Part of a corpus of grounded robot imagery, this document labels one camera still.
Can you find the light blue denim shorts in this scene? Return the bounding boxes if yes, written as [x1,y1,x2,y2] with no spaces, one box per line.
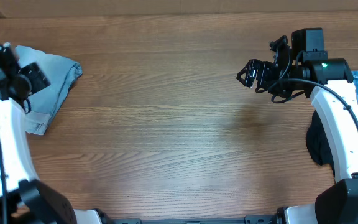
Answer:
[16,45,83,135]

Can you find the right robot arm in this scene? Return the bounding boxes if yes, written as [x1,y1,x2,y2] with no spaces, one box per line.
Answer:
[236,28,358,223]

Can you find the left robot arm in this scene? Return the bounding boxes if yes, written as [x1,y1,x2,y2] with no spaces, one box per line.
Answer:
[0,43,103,224]

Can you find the black garment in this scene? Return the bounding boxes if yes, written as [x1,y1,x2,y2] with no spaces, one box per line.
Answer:
[305,111,335,175]

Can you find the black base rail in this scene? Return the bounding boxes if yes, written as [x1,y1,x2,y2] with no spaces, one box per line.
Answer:
[95,209,284,224]

